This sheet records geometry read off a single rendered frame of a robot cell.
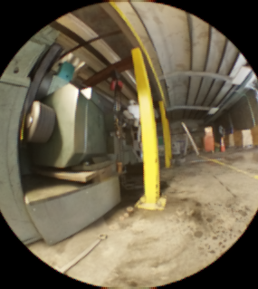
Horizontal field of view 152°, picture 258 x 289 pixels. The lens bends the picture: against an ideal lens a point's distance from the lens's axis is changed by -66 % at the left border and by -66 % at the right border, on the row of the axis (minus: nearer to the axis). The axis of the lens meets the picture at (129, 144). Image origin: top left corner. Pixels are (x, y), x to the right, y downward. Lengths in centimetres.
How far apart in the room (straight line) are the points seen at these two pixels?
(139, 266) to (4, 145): 74
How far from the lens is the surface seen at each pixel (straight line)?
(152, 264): 50
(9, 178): 56
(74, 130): 44
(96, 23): 165
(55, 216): 56
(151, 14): 537
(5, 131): 56
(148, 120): 76
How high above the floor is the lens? 46
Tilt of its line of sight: 4 degrees up
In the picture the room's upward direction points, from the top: 4 degrees counter-clockwise
